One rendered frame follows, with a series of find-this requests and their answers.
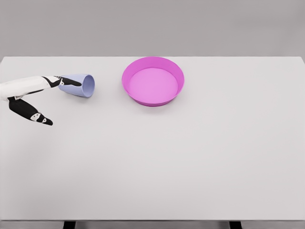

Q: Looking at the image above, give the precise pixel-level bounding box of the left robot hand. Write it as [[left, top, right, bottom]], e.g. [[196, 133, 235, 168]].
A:
[[0, 75, 82, 126]]

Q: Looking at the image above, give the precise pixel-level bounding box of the lavender plastic cup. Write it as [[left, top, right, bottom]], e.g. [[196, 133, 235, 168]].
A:
[[58, 74, 95, 98]]

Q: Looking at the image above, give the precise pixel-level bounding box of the pink round plate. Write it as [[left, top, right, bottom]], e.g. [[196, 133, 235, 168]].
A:
[[122, 56, 185, 107]]

